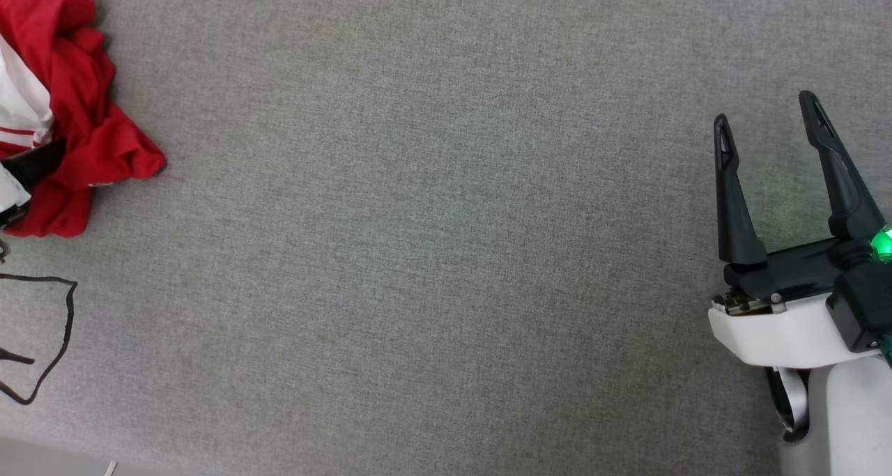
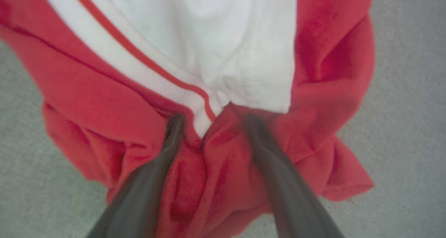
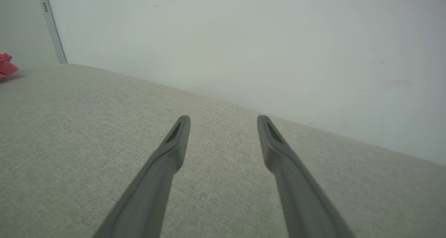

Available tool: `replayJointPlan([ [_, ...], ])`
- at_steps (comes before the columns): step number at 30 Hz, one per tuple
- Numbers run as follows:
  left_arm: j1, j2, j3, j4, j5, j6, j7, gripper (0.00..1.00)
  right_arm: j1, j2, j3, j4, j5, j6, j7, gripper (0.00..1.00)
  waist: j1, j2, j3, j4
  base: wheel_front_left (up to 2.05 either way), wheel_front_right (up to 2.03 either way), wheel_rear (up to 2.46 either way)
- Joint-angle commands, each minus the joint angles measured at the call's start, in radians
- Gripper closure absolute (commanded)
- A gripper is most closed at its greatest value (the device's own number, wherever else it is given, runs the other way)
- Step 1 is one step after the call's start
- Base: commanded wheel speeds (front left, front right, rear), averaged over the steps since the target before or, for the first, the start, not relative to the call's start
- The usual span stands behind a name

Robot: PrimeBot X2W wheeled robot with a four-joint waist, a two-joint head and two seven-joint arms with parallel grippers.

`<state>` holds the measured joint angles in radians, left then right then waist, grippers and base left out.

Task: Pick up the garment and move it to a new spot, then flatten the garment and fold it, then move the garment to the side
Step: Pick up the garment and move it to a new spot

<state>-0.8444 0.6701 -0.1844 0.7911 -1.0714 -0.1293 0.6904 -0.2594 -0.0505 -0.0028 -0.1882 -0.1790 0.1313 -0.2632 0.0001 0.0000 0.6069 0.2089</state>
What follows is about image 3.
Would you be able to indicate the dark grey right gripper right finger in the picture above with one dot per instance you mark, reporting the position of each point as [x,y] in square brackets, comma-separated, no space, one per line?
[299,196]

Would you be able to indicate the grey metal wall strip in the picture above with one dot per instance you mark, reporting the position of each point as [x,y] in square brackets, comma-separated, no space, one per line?
[52,25]

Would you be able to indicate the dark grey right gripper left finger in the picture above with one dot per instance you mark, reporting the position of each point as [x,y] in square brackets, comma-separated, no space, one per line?
[153,189]

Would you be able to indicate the red basketball jersey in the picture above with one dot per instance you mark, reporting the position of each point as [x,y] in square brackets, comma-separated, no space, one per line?
[5,66]

